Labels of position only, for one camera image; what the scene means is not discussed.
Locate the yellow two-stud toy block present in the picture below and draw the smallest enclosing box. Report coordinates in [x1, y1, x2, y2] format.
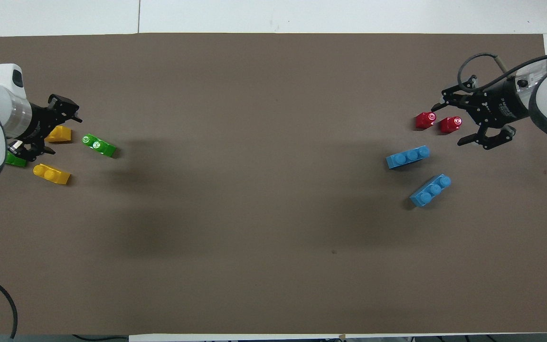
[33, 163, 71, 185]
[46, 125, 72, 143]

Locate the red single-stud toy block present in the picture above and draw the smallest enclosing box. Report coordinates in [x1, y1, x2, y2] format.
[440, 116, 462, 134]
[415, 112, 437, 130]

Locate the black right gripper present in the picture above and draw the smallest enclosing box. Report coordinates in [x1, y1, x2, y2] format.
[431, 76, 530, 151]

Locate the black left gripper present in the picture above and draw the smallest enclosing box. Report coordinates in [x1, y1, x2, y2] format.
[10, 94, 83, 162]

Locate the black floor cable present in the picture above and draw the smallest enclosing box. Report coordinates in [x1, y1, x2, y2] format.
[72, 334, 129, 342]

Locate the blue three-stud toy block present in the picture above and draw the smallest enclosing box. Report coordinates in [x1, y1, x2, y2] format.
[386, 145, 431, 170]
[409, 174, 452, 208]

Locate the green two-stud toy block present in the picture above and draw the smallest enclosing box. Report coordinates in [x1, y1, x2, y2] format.
[5, 151, 28, 168]
[82, 134, 117, 158]

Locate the brown table mat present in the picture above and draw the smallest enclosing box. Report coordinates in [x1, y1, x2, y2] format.
[0, 32, 547, 335]

